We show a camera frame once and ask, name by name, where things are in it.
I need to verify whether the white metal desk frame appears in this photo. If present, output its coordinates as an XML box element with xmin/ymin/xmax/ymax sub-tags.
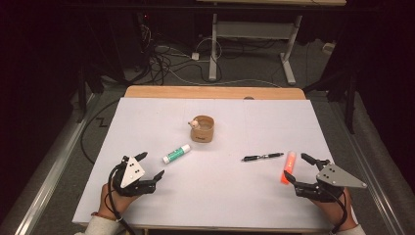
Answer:
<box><xmin>195</xmin><ymin>0</ymin><xmax>347</xmax><ymax>86</ymax></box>

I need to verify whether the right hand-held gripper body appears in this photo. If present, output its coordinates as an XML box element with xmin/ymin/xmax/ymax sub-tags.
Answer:
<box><xmin>294</xmin><ymin>159</ymin><xmax>368</xmax><ymax>204</ymax></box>

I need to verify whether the green and white glue stick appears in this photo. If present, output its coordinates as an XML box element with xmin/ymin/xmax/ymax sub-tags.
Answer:
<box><xmin>161</xmin><ymin>143</ymin><xmax>192</xmax><ymax>165</ymax></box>

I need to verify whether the wooden table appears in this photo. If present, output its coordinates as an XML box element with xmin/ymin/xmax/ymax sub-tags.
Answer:
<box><xmin>77</xmin><ymin>85</ymin><xmax>331</xmax><ymax>234</ymax></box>

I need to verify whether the wooden pen holder cup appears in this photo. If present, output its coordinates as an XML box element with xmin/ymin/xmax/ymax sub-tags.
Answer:
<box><xmin>188</xmin><ymin>115</ymin><xmax>215</xmax><ymax>144</ymax></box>

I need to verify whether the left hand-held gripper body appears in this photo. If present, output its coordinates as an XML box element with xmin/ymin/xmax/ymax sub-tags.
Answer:
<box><xmin>112</xmin><ymin>156</ymin><xmax>158</xmax><ymax>198</ymax></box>

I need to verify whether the white board mat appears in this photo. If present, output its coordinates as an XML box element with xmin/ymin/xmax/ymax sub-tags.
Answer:
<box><xmin>71</xmin><ymin>97</ymin><xmax>336</xmax><ymax>231</ymax></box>

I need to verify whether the bundle of black cables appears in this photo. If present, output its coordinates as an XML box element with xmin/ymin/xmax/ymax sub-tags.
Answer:
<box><xmin>130</xmin><ymin>23</ymin><xmax>209</xmax><ymax>86</ymax></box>

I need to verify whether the black floor cable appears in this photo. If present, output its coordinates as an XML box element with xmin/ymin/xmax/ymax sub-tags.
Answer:
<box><xmin>79</xmin><ymin>99</ymin><xmax>121</xmax><ymax>165</ymax></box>

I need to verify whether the person's left white sleeve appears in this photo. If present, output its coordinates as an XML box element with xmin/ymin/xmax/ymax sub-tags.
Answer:
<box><xmin>73</xmin><ymin>214</ymin><xmax>131</xmax><ymax>235</ymax></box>

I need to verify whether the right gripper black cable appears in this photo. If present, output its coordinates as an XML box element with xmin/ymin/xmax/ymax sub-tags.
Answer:
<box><xmin>321</xmin><ymin>185</ymin><xmax>348</xmax><ymax>235</ymax></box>

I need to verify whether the long white floor cable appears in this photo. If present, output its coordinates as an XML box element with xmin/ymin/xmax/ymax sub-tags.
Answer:
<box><xmin>156</xmin><ymin>45</ymin><xmax>282</xmax><ymax>88</ymax></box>

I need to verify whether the black metal stand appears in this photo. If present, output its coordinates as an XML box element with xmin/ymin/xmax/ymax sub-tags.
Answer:
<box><xmin>302</xmin><ymin>70</ymin><xmax>357</xmax><ymax>135</ymax></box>
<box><xmin>76</xmin><ymin>62</ymin><xmax>101</xmax><ymax>124</ymax></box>

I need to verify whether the red bracelet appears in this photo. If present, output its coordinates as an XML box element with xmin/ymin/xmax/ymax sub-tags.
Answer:
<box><xmin>90</xmin><ymin>211</ymin><xmax>115</xmax><ymax>222</ymax></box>

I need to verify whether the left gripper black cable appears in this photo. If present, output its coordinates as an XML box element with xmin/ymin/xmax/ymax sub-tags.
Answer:
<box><xmin>107</xmin><ymin>163</ymin><xmax>136</xmax><ymax>235</ymax></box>

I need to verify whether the person's right white sleeve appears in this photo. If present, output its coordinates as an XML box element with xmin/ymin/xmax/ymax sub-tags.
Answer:
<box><xmin>329</xmin><ymin>223</ymin><xmax>368</xmax><ymax>235</ymax></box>

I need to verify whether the person's left hand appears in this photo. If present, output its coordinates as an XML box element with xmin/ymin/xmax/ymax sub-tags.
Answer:
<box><xmin>97</xmin><ymin>182</ymin><xmax>141</xmax><ymax>221</ymax></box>

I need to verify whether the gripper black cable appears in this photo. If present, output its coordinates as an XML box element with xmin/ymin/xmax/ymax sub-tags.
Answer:
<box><xmin>321</xmin><ymin>185</ymin><xmax>348</xmax><ymax>235</ymax></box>
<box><xmin>107</xmin><ymin>163</ymin><xmax>136</xmax><ymax>235</ymax></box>

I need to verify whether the person's right hand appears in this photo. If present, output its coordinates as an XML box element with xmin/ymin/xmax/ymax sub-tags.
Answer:
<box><xmin>309</xmin><ymin>187</ymin><xmax>358</xmax><ymax>233</ymax></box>

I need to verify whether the orange highlighter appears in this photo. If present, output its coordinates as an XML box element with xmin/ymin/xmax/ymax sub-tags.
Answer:
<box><xmin>280</xmin><ymin>150</ymin><xmax>298</xmax><ymax>186</ymax></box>

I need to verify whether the person's white sleeve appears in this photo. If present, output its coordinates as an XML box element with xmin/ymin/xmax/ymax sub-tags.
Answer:
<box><xmin>73</xmin><ymin>214</ymin><xmax>131</xmax><ymax>235</ymax></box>
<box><xmin>329</xmin><ymin>223</ymin><xmax>368</xmax><ymax>235</ymax></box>

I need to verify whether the aluminium rail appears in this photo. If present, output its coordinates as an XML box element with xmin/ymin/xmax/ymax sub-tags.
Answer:
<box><xmin>13</xmin><ymin>92</ymin><xmax>102</xmax><ymax>235</ymax></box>
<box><xmin>326</xmin><ymin>97</ymin><xmax>409</xmax><ymax>235</ymax></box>

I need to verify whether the black pen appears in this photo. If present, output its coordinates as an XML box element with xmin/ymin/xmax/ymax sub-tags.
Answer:
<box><xmin>241</xmin><ymin>152</ymin><xmax>285</xmax><ymax>163</ymax></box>

